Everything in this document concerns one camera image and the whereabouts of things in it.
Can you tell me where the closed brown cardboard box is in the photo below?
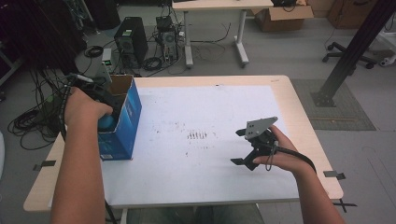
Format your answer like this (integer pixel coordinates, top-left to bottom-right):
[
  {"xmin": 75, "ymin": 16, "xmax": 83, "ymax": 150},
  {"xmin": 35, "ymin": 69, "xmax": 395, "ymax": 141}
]
[{"xmin": 326, "ymin": 0, "xmax": 379, "ymax": 31}]

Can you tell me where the thin cable under desk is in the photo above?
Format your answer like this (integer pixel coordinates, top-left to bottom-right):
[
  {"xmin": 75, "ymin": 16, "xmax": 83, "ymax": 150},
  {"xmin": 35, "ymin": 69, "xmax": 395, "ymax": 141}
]
[{"xmin": 190, "ymin": 22, "xmax": 233, "ymax": 63}]

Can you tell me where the grey floor mat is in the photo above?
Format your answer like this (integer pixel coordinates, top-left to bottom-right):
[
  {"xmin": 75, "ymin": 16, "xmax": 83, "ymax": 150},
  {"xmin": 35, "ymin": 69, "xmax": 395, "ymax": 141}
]
[{"xmin": 290, "ymin": 78, "xmax": 377, "ymax": 132}]

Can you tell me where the black tape cross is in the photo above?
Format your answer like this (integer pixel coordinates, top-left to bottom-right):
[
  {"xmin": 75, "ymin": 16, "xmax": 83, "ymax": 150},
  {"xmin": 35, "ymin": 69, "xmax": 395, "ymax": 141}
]
[{"xmin": 332, "ymin": 199, "xmax": 358, "ymax": 215}]

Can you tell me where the bundle of black floor cables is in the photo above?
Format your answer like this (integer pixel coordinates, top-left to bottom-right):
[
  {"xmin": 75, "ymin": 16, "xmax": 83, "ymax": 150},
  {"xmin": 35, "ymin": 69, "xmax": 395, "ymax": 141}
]
[{"xmin": 7, "ymin": 66, "xmax": 78, "ymax": 151}]

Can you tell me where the thick black left gripper cable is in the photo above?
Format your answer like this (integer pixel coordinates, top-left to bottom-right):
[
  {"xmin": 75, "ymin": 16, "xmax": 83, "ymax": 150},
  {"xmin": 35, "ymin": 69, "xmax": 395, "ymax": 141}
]
[{"xmin": 58, "ymin": 76, "xmax": 119, "ymax": 224}]

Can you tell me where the small grey power supply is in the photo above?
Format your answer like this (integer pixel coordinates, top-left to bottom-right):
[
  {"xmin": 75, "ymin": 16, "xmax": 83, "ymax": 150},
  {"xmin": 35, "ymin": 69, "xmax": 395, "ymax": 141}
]
[{"xmin": 101, "ymin": 47, "xmax": 114, "ymax": 67}]

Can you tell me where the black tape strip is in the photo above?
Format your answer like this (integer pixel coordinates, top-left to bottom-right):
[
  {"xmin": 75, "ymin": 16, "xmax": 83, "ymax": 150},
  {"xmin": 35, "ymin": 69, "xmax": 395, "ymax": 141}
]
[
  {"xmin": 322, "ymin": 170, "xmax": 347, "ymax": 181},
  {"xmin": 32, "ymin": 160, "xmax": 57, "ymax": 172}
]

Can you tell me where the black computer tower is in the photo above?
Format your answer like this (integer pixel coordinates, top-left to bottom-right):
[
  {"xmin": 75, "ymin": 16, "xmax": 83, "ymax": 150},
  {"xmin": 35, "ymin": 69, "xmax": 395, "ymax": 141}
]
[{"xmin": 113, "ymin": 16, "xmax": 149, "ymax": 68}]

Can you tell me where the person's left hand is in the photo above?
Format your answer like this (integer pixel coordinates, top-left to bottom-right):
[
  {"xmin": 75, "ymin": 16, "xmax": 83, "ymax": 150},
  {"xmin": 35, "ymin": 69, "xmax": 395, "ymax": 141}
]
[{"xmin": 64, "ymin": 87, "xmax": 114, "ymax": 131}]

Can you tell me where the person's right hand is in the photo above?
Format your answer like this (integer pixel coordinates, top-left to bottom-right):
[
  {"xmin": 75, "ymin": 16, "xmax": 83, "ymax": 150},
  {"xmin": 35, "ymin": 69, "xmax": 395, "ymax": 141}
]
[{"xmin": 252, "ymin": 125, "xmax": 314, "ymax": 179}]

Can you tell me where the thin black right gripper cord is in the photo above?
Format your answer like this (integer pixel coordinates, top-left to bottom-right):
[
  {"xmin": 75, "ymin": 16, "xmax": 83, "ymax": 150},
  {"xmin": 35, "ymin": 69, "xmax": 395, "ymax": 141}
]
[{"xmin": 264, "ymin": 141, "xmax": 279, "ymax": 172}]

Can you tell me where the white paper mat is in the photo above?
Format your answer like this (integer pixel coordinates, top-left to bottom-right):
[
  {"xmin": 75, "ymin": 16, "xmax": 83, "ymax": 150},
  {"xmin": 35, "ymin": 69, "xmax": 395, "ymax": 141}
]
[{"xmin": 48, "ymin": 84, "xmax": 301, "ymax": 209}]

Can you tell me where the black curtain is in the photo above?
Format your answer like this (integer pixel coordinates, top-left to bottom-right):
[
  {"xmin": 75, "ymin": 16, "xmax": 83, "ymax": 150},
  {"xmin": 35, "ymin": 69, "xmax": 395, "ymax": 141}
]
[{"xmin": 0, "ymin": 0, "xmax": 89, "ymax": 91}]

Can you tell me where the open brown cardboard box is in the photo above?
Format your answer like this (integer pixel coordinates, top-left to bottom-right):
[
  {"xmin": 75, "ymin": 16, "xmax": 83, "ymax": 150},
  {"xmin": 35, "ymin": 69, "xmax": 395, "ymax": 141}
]
[{"xmin": 250, "ymin": 4, "xmax": 315, "ymax": 33}]

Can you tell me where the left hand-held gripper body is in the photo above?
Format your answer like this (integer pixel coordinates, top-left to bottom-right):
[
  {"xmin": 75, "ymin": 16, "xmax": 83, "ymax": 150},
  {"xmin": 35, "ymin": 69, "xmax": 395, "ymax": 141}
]
[{"xmin": 66, "ymin": 60, "xmax": 126, "ymax": 121}]

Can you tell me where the thick black gripper cable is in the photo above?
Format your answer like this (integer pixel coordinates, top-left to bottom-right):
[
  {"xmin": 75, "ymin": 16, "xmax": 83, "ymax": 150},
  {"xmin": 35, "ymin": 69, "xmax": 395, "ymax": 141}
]
[
  {"xmin": 274, "ymin": 144, "xmax": 318, "ymax": 175},
  {"xmin": 58, "ymin": 76, "xmax": 119, "ymax": 224}
]

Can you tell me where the white desk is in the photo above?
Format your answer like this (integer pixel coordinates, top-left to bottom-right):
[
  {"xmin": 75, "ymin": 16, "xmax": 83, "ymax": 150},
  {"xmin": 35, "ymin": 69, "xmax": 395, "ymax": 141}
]
[{"xmin": 171, "ymin": 0, "xmax": 275, "ymax": 69}]

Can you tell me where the open computer case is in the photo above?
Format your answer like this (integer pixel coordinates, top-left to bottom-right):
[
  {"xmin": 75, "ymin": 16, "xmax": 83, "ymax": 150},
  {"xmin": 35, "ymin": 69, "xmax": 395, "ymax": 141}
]
[{"xmin": 155, "ymin": 15, "xmax": 180, "ymax": 63}]

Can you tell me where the small black cable coil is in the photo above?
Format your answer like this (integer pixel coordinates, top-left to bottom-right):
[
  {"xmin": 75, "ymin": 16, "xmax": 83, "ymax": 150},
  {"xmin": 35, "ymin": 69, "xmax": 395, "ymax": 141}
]
[{"xmin": 83, "ymin": 45, "xmax": 105, "ymax": 59}]

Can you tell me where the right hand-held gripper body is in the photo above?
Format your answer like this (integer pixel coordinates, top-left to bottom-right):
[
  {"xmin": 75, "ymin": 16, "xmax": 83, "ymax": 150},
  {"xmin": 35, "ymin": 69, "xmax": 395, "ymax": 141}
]
[{"xmin": 244, "ymin": 116, "xmax": 280, "ymax": 159}]

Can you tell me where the blue cardboard box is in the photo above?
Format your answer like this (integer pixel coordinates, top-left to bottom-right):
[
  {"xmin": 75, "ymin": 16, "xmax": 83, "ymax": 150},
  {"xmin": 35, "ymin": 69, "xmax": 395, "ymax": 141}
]
[{"xmin": 97, "ymin": 74, "xmax": 143, "ymax": 161}]

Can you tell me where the thick black right gripper cable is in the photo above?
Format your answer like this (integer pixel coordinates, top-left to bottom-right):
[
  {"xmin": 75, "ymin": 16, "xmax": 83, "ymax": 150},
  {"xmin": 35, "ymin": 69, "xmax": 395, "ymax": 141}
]
[{"xmin": 274, "ymin": 144, "xmax": 318, "ymax": 175}]

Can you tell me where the black metal stand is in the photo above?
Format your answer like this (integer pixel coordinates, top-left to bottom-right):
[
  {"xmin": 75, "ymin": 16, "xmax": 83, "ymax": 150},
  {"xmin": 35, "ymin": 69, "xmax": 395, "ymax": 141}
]
[{"xmin": 311, "ymin": 0, "xmax": 396, "ymax": 108}]

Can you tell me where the black office chair base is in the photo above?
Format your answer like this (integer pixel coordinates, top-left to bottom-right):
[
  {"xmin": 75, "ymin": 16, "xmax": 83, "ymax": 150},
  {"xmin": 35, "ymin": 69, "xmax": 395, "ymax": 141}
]
[{"xmin": 321, "ymin": 41, "xmax": 378, "ymax": 70}]

